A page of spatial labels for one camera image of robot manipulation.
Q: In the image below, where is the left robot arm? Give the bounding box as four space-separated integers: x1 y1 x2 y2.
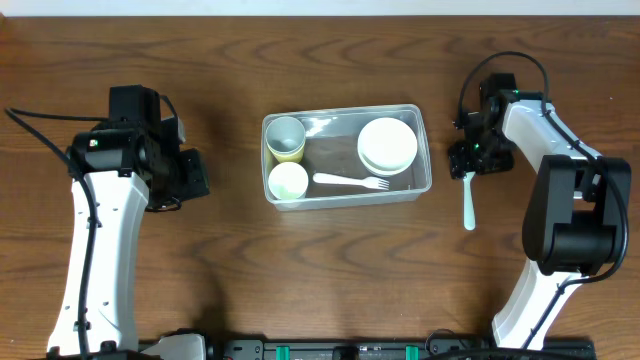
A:
46 85 209 359

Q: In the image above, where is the yellow plastic cup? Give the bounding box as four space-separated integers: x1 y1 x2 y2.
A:
267 143 305 163

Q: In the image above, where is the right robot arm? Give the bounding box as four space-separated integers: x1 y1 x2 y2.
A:
448 73 631 350

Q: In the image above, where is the white plastic cup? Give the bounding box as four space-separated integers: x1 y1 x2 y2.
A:
268 162 309 200

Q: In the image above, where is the pink plastic fork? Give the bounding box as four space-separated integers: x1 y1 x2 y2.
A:
312 173 390 190

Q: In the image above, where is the left black cable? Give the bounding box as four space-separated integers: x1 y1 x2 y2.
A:
1 107 109 360

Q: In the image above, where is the clear plastic container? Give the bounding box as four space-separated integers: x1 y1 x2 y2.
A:
261 104 432 211

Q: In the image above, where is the mint green plastic spoon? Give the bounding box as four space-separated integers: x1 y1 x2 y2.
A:
463 172 476 231

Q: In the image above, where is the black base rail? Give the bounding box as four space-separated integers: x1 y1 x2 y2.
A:
137 333 597 360

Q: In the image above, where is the white plastic bowl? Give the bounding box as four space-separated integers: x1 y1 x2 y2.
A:
357 117 418 177

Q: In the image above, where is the grey plastic cup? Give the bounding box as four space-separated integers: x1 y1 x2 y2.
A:
266 116 306 154

